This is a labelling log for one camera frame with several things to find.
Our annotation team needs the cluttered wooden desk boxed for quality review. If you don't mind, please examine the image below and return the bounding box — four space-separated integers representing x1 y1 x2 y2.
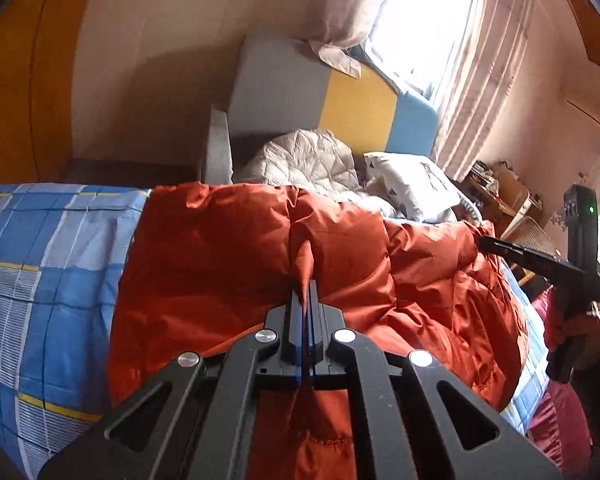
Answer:
461 159 546 233

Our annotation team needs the rattan chair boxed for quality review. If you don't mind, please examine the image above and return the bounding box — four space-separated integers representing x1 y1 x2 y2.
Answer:
499 215 557 288

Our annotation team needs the grey upright cushion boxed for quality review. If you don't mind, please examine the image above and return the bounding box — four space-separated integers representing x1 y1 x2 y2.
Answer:
201 105 237 186

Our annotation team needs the pink patterned curtain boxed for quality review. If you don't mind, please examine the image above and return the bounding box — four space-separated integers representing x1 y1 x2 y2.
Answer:
307 0 412 97
431 0 542 182

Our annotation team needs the pink ruffled blanket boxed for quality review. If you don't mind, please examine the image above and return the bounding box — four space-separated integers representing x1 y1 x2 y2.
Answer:
525 287 597 480

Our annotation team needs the grey yellow blue headboard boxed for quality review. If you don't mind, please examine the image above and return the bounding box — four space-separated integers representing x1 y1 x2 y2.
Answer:
229 36 440 165

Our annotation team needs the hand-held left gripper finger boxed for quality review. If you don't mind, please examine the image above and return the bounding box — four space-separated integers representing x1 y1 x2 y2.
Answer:
37 289 309 480
308 282 564 480

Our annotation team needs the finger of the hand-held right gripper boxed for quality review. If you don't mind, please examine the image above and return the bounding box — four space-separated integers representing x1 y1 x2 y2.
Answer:
477 236 570 281

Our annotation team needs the white printed pillow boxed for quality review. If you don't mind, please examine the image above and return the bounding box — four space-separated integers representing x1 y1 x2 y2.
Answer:
362 151 473 223

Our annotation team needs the bright window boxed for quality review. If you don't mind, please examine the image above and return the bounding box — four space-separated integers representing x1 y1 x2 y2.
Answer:
367 0 487 102

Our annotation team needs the orange puffer jacket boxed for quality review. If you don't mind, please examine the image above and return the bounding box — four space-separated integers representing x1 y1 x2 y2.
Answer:
106 181 530 480

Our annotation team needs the bed with blue plaid sheet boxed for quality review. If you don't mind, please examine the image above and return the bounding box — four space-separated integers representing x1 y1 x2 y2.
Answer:
0 183 552 480

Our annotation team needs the orange wooden wardrobe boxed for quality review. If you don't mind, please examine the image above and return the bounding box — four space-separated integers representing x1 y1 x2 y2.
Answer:
0 0 106 187

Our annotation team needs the person's right hand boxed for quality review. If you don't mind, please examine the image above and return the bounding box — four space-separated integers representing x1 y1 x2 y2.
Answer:
542 297 600 372

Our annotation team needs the grey quilted blanket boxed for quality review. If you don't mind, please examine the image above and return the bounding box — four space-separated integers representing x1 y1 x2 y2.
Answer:
234 128 406 218

